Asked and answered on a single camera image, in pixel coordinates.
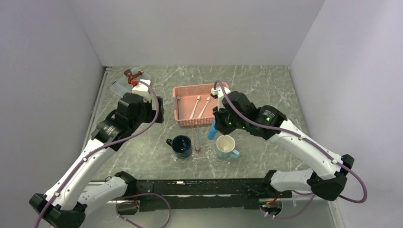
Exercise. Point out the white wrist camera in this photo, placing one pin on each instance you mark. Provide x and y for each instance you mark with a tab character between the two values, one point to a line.
142	90
218	92

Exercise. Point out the grey toothbrush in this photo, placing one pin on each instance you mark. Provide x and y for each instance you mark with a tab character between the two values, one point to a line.
179	107

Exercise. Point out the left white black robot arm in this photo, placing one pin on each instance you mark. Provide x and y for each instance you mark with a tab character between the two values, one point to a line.
66	204

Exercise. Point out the blue toothpaste tube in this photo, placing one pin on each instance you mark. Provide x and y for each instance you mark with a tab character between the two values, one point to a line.
212	131

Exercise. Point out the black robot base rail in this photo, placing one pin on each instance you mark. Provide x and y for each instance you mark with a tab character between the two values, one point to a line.
248	193

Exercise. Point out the clear plastic organizer box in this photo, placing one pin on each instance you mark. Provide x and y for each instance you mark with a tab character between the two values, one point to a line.
120	86

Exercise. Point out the pink plastic basket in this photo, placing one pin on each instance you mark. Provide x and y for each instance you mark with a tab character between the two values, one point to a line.
188	95

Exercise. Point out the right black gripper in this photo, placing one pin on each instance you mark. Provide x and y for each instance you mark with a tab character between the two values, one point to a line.
219	124

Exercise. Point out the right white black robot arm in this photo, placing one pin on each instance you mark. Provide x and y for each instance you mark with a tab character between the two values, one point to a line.
325	178

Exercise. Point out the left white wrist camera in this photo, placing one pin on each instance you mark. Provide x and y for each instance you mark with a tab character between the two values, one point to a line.
142	90

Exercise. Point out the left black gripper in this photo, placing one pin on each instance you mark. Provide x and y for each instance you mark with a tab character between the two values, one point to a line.
152	113

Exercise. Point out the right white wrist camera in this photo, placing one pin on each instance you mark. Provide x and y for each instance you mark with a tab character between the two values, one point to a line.
218	92

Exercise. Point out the white red toothpaste tube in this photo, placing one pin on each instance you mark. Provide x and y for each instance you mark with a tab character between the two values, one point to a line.
198	141

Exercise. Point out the white toothbrush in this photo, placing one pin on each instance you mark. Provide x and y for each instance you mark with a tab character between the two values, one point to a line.
202	111
195	106

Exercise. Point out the white and blue mug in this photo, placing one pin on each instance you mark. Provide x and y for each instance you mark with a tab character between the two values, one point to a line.
225	147

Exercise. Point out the dark blue mug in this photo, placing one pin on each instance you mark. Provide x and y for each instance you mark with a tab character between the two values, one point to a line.
181	146

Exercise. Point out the clear textured oval tray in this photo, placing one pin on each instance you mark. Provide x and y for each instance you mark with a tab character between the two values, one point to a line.
207	154

